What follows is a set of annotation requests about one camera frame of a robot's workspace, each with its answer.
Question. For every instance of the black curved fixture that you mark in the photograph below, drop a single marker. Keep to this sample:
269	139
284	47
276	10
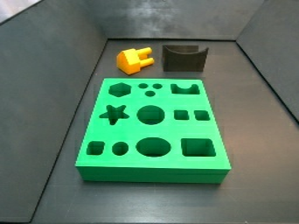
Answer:
182	58

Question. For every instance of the yellow three prong object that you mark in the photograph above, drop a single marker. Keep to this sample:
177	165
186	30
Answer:
132	59

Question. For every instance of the green shape sorter block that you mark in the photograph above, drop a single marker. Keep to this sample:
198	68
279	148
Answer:
152	133

